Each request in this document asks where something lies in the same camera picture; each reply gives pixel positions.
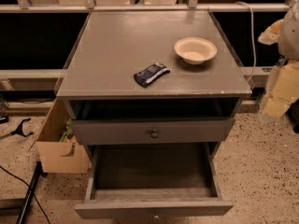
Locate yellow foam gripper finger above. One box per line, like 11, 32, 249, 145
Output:
258, 19, 284, 46
261, 62, 299, 119

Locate blue rxbar blueberry wrapper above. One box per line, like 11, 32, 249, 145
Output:
134, 63, 170, 88

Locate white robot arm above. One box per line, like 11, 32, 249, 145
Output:
258, 3, 299, 119

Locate grey top drawer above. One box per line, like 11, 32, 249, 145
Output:
71, 118, 235, 145

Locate grey wooden drawer cabinet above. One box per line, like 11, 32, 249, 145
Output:
56, 9, 253, 152

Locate grey open middle drawer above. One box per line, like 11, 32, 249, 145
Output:
75, 143, 234, 219

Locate white paper bowl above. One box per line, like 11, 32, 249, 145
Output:
174, 37, 218, 65

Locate green item in box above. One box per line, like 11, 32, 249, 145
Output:
60, 120, 72, 142

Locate cardboard box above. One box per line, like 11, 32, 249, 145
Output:
35, 99, 90, 174

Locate black metal floor bar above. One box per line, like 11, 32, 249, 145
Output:
0, 161, 48, 224

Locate black tool on floor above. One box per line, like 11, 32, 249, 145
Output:
0, 118, 33, 140

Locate white cable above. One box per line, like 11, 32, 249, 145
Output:
235, 1, 258, 83

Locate metal railing frame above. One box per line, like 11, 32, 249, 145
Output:
1, 0, 298, 92

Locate black cable on floor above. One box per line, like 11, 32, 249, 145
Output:
0, 165, 51, 224

